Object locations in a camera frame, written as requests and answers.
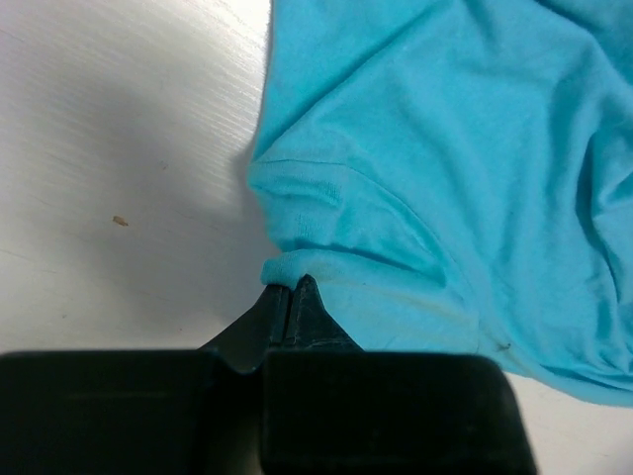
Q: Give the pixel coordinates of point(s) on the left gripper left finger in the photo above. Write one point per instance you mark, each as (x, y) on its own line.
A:
(158, 411)

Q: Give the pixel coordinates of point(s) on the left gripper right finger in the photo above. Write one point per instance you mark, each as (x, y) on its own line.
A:
(330, 407)

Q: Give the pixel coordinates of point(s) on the blue t-shirt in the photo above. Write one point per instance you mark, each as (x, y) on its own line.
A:
(457, 177)

